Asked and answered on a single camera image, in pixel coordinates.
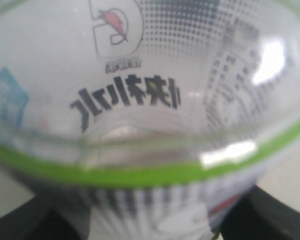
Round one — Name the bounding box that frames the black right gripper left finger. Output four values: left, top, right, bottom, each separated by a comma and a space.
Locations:
0, 195, 90, 240

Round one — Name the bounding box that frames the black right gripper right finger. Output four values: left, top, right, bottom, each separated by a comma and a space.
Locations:
220, 186, 300, 240

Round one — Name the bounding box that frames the clear plastic drink bottle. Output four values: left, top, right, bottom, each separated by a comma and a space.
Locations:
0, 0, 300, 240

